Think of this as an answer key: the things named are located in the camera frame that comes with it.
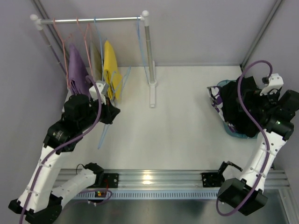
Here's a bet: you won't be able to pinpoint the yellow trousers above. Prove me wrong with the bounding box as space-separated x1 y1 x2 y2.
104 41 123 101

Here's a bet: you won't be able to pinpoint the pink wire hanger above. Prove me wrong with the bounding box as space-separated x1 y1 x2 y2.
76 17 93 77
52 18 73 90

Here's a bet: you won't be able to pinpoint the black trousers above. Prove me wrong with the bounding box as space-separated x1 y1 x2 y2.
220 77 262 136

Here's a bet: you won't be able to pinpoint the grey trousers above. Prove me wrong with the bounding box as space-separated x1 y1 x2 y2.
90 42 103 81

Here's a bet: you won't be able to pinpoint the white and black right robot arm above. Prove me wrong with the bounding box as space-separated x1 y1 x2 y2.
216 90 299 217

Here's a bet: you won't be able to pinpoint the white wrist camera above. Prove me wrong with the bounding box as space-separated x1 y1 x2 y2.
89 81 108 105
260 73 284 96

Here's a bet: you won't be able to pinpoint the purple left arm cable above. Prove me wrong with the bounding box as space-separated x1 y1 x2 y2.
18 74 113 224

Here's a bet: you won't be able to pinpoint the aluminium mounting rail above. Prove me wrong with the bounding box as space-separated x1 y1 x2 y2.
53 169 290 201

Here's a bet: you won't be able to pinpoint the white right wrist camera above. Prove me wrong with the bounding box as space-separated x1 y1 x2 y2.
260 73 284 96

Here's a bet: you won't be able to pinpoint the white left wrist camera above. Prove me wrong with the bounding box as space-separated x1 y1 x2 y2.
89 81 108 105

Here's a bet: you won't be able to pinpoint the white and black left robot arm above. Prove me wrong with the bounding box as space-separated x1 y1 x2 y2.
8 94 121 224

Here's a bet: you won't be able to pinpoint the teal plastic bin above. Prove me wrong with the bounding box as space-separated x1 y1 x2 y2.
214 93 259 139

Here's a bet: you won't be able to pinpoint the purple camouflage trousers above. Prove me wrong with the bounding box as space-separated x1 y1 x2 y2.
207 86 236 136

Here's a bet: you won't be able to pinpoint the white and metal clothes rack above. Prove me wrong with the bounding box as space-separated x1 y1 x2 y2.
30 10 157 108

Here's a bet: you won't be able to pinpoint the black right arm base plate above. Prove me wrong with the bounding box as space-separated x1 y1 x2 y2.
201 172 225 188

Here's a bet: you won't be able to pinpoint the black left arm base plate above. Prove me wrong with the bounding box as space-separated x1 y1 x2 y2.
91 173 119 189

